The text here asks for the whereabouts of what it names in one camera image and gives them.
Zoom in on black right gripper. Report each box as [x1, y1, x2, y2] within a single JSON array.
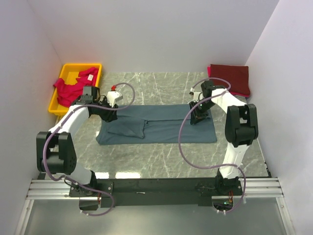
[[189, 99, 216, 125]]

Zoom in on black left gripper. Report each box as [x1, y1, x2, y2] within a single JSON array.
[[93, 96, 118, 123]]

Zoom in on blue-grey t shirt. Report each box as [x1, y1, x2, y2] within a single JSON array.
[[96, 104, 217, 145]]

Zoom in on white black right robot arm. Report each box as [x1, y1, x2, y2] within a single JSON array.
[[189, 79, 258, 195]]

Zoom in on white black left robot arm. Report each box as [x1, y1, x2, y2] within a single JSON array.
[[36, 86, 123, 197]]

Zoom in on crumpled red t shirt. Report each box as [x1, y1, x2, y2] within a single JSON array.
[[53, 66, 99, 108]]

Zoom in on folded maroon t shirt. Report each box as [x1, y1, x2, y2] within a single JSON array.
[[209, 64, 251, 96]]

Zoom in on yellow plastic bin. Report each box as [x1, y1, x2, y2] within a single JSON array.
[[48, 63, 102, 116]]

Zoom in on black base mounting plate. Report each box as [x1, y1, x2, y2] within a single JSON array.
[[69, 176, 244, 208]]

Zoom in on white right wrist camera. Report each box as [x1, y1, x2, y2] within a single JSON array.
[[189, 88, 203, 103]]

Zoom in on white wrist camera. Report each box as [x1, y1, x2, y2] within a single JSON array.
[[106, 91, 123, 108], [189, 88, 203, 103]]

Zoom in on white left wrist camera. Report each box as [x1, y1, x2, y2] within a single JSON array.
[[106, 91, 123, 108]]

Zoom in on aluminium extrusion rail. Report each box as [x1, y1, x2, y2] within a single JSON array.
[[15, 178, 295, 235]]

